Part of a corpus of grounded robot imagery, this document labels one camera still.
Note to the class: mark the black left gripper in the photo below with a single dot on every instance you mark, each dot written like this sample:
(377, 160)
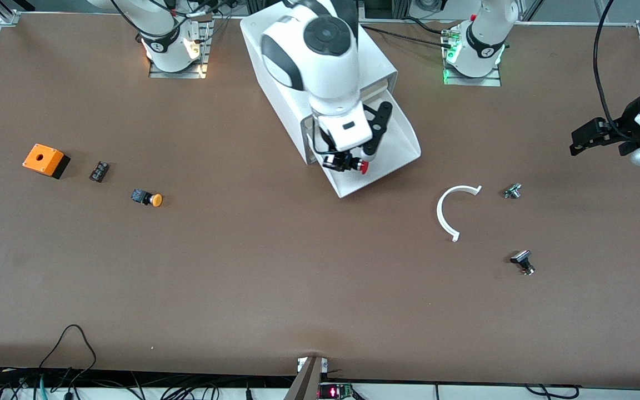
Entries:
(626, 123)

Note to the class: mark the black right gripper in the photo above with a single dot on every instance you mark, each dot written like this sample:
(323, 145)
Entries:
(335, 160)

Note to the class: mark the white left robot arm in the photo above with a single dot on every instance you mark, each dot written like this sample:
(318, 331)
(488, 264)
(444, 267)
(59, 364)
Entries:
(481, 39)

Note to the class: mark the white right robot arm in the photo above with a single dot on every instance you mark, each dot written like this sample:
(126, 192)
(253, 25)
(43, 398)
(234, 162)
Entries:
(325, 72)

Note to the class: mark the orange cap push button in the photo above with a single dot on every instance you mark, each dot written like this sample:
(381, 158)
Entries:
(150, 198)

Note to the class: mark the small silver connector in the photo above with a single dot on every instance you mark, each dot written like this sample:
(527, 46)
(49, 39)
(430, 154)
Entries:
(512, 190)

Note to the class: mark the white curved plastic piece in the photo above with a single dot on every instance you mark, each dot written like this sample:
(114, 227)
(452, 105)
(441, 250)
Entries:
(440, 214)

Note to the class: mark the aluminium profile bar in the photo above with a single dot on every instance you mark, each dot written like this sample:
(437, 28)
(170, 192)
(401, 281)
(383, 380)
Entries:
(306, 383)

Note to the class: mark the small red display module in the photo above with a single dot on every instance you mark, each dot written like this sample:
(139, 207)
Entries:
(334, 391)

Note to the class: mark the small black contact block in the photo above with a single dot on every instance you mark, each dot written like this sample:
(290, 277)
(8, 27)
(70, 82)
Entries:
(99, 171)

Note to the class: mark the orange box with hole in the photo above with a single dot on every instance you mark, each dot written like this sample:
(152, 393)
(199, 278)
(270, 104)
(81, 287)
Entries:
(42, 158)

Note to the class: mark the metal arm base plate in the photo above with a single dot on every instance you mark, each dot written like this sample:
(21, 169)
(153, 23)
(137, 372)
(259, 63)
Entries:
(206, 50)
(475, 81)

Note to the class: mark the black knob switch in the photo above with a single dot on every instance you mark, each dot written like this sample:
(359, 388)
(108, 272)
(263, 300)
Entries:
(523, 262)

